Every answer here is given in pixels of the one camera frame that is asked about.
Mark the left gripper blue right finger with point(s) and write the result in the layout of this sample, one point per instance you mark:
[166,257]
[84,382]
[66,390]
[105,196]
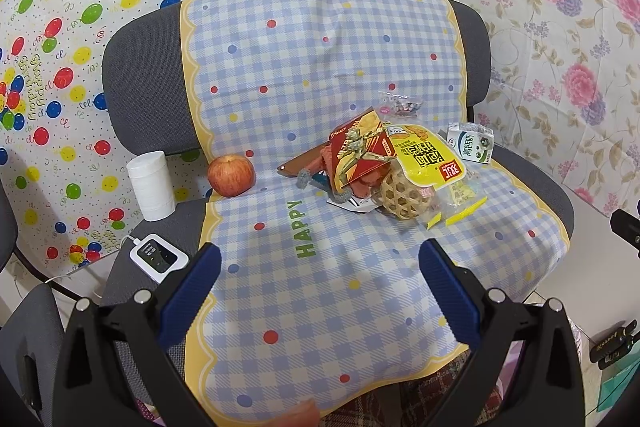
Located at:
[446,282]

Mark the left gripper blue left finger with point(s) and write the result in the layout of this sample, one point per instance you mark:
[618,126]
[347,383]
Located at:
[182,294]

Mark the yellow plastic strip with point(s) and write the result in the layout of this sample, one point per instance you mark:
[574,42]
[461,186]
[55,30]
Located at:
[450,213]

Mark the woven bamboo basket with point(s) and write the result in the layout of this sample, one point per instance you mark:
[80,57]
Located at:
[403,199]

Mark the yellow noodle packet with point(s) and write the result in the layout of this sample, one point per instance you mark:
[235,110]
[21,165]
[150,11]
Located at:
[424,157]

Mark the white green milk carton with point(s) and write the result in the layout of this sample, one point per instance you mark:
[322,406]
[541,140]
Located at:
[472,142]

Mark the red cartoon snack packet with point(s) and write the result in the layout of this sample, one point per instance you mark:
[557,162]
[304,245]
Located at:
[358,148]

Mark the orange knitted glove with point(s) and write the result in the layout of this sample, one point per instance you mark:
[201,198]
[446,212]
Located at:
[363,186]

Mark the clear sticker bag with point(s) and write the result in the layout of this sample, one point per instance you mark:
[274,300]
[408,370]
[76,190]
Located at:
[399,106]

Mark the white power bank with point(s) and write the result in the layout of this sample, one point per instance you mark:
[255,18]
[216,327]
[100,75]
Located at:
[156,257]

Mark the red plaid rug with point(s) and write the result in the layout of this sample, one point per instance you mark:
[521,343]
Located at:
[409,403]

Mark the blue checked cloth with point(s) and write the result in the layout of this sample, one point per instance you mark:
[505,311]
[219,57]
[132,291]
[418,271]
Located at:
[314,301]

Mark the red apple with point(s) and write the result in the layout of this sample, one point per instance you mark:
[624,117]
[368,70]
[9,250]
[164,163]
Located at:
[231,175]

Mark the white paper sheet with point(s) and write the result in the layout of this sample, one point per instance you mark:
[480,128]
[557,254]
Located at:
[356,205]

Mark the teal box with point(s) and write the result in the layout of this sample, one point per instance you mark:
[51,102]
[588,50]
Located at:
[615,380]

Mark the brown leather pouch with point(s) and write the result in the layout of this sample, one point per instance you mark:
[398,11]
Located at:
[311,160]

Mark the dark grey chair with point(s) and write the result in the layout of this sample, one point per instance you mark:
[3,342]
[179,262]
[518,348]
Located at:
[142,77]

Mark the floral pattern wall sheet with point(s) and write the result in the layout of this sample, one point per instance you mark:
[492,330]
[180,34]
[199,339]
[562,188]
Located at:
[564,92]

